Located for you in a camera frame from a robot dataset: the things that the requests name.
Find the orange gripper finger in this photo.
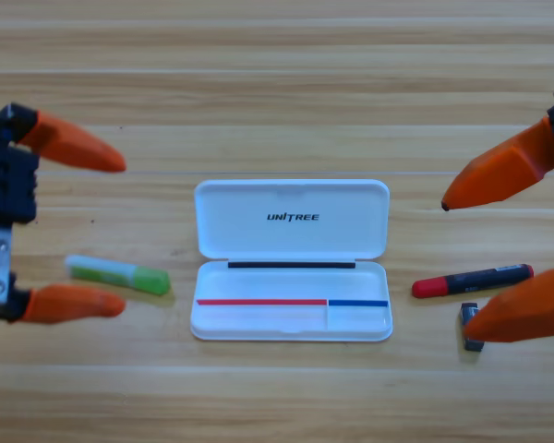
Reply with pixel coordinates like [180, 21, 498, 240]
[463, 268, 554, 344]

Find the black eraser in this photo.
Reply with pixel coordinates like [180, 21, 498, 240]
[460, 302, 485, 353]

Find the green-capped white highlighter pen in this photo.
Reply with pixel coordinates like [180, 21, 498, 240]
[65, 254, 172, 296]

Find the red and black marker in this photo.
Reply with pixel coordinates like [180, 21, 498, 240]
[411, 263, 535, 299]

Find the white Unitree pencil case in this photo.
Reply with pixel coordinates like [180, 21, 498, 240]
[189, 178, 393, 342]

